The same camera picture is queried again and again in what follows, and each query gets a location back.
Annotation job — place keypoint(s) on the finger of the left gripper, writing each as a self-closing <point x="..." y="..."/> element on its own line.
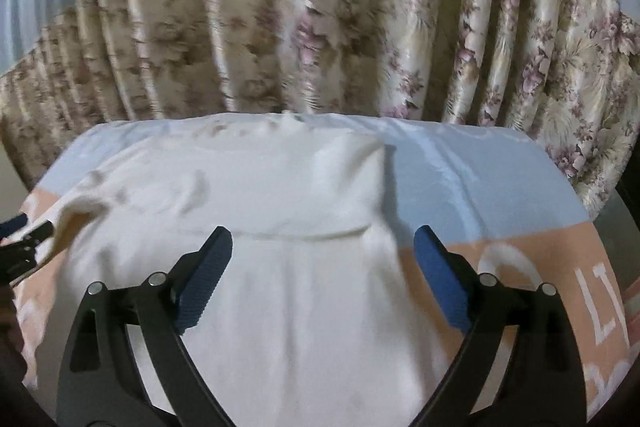
<point x="31" y="240"/>

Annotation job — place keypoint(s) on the white knit sweater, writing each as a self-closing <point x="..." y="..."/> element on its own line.
<point x="312" y="323"/>

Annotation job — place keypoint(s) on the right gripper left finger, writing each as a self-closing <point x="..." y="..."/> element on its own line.
<point x="100" y="383"/>

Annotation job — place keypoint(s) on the peach and blue blanket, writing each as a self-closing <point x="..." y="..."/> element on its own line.
<point x="491" y="195"/>

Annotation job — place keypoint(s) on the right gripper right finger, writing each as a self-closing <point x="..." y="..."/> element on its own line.
<point x="544" y="382"/>

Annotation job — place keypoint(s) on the floral curtain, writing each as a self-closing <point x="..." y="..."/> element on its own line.
<point x="565" y="72"/>

